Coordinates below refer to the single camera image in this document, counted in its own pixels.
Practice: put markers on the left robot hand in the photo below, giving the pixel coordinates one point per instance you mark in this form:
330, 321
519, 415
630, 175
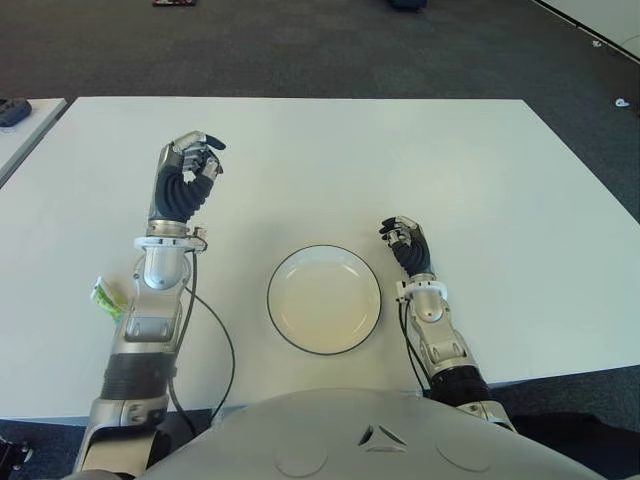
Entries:
170, 195

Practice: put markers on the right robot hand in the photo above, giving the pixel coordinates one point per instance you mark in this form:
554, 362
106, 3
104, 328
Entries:
415, 252

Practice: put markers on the green white toothpaste tube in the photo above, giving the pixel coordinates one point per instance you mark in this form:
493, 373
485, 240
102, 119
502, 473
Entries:
106, 298

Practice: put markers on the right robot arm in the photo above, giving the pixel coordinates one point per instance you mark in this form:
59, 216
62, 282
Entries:
440, 345

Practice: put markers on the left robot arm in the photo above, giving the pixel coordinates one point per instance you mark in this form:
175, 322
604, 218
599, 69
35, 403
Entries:
150, 310

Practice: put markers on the white plate with black rim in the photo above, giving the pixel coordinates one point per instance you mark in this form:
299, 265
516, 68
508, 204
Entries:
325, 305

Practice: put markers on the white side table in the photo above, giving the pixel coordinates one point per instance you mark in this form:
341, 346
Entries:
30, 130

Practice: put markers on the dark game controller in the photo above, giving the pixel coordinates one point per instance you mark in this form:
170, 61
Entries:
12, 111

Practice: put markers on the grey robot torso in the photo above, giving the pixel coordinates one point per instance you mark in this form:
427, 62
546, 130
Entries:
325, 440

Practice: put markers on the dark blue floor object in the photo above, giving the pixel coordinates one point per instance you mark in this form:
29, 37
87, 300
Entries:
410, 4

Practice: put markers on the black device with screws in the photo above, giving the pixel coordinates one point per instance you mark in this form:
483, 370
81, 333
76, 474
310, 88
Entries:
10, 452

